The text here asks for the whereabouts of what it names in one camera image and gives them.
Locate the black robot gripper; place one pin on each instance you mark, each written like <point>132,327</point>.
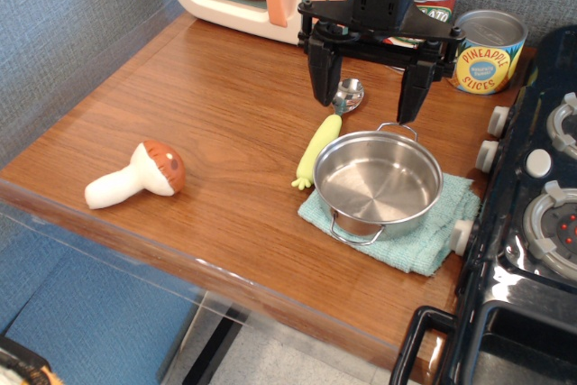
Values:
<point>332,30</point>

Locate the plush brown cap mushroom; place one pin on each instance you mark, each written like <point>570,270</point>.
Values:
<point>154,166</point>

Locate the stainless steel pot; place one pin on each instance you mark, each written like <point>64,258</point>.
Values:
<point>376,185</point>

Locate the pineapple slices can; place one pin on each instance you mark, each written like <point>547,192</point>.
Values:
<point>488,56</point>

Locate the light blue folded cloth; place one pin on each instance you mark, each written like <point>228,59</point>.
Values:
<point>424,249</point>

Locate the black toy stove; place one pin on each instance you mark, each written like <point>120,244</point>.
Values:
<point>515,320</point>

